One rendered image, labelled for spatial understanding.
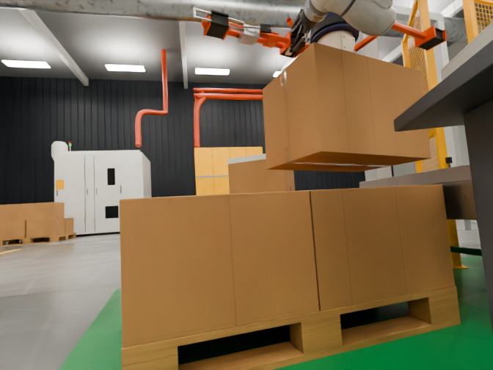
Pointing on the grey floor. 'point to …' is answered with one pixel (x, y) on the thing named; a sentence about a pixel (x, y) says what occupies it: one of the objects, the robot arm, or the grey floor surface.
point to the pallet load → (34, 223)
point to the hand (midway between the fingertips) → (290, 45)
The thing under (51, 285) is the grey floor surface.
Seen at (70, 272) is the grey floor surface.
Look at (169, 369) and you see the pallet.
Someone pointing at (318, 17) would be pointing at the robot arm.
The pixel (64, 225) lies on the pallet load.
